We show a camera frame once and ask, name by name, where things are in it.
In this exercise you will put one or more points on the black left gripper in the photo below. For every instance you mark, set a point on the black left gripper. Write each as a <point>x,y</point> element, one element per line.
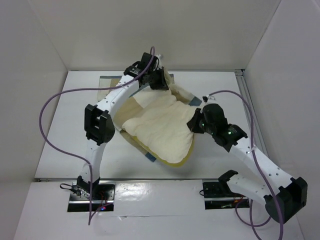
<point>162,85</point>

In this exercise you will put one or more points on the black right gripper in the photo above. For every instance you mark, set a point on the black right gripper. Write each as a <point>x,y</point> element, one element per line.
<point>196,121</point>

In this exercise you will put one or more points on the blue beige patchwork pillowcase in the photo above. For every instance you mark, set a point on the blue beige patchwork pillowcase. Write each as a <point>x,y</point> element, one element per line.
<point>117,100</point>

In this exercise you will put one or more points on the cream and yellow pillow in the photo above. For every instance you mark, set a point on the cream and yellow pillow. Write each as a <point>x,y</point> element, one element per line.
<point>165,130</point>

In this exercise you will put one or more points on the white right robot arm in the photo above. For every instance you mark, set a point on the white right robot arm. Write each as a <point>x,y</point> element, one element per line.
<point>281,194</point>

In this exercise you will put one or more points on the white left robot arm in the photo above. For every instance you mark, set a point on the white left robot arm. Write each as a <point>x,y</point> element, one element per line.
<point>99,125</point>

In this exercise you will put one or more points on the aluminium rail right side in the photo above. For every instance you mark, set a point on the aluminium rail right side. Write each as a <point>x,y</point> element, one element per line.
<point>244,91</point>

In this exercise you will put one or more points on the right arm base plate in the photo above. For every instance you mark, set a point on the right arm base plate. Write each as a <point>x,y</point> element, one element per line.
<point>217,198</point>

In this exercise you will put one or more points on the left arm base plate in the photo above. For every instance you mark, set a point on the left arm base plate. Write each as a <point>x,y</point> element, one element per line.
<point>102,200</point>

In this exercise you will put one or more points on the aluminium rail front edge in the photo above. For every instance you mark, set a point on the aluminium rail front edge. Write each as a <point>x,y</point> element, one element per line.
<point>72,179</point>

